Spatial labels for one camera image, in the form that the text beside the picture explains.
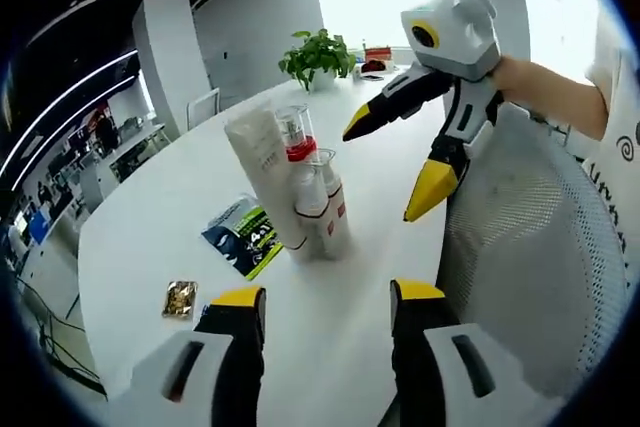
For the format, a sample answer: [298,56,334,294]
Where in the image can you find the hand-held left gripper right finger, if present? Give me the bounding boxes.
[389,277,551,427]

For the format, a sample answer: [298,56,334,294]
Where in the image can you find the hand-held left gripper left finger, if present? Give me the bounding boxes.
[112,285,267,427]

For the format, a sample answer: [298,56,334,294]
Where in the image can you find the gold foil skincare sachet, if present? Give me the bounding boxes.
[160,279,199,320]

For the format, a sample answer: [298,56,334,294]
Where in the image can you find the green black skincare packet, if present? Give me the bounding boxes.
[201,194,286,281]

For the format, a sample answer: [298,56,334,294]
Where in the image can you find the white skincare cream tube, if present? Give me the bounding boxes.
[223,101,308,263]

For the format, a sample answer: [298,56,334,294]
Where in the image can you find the red box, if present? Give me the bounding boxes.
[362,45,397,74]

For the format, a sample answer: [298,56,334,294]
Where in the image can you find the potted green plant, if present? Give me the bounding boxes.
[278,28,358,94]

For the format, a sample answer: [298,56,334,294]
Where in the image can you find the white mesh office chair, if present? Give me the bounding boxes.
[434,106,629,399]

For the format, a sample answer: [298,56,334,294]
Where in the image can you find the blue box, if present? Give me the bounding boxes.
[29,209,52,244]

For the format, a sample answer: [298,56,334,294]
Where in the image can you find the floor cables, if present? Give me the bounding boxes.
[14,271,109,398]

